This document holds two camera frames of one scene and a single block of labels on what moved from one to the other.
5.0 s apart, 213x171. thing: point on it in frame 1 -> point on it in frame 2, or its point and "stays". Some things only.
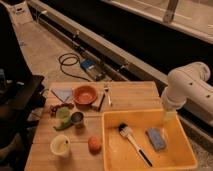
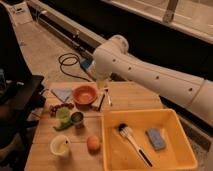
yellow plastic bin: x=118 y=154 stays
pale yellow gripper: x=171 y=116 -> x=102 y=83
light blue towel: x=62 y=93 stays
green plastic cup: x=63 y=114 stays
